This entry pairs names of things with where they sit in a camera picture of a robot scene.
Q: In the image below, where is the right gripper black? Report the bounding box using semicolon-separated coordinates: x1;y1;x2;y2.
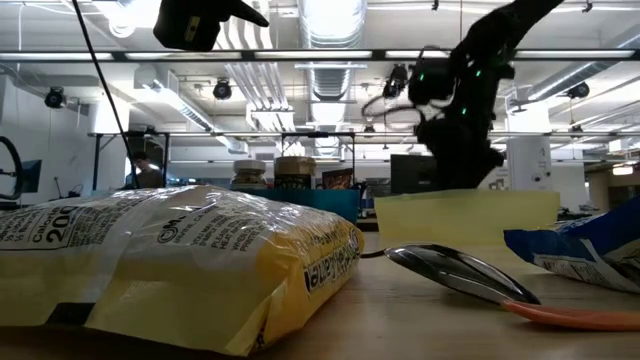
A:
415;107;506;192

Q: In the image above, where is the brown sauce sachet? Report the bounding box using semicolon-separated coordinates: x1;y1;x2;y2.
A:
321;167;355;191

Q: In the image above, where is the white-lidded herb spice jar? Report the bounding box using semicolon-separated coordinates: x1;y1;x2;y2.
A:
231;159;269;191

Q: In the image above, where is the black computer monitor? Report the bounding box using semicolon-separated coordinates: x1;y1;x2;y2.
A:
390;153;436;195

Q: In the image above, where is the yellow plastic bin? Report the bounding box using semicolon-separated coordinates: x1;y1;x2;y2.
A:
373;188;561;247

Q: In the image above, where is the black overhead crossbar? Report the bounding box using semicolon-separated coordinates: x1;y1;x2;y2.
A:
0;48;640;64

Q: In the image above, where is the teal plastic bin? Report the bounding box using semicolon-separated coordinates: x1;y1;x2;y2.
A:
234;188;362;225

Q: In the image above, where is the person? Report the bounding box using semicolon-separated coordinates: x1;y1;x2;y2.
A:
124;151;165;190

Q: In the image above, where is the blue yellow ramen packet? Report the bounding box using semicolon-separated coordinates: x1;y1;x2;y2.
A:
503;194;640;295

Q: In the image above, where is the small blue-screen monitor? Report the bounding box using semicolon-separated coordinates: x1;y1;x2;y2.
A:
19;158;44;195

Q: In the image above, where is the yellow ramen noodle packet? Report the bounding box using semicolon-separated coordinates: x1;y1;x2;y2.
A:
0;184;366;357

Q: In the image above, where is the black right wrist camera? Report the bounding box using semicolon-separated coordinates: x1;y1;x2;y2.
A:
408;57;455;107

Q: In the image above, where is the black hanging overhead camera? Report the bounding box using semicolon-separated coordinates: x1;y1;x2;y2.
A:
381;63;410;110

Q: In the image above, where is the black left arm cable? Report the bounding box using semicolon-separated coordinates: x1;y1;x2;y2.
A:
71;0;142;190

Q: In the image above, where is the spoon with orange handle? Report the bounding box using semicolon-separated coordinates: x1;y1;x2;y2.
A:
359;243;541;306

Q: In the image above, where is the black background table frame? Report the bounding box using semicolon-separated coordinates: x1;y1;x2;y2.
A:
89;130;357;192

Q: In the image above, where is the silver ventilation duct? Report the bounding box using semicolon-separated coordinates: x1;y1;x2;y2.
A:
297;0;369;159

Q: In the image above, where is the coral-handled silver spoon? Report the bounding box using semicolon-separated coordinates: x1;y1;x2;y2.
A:
499;298;640;333

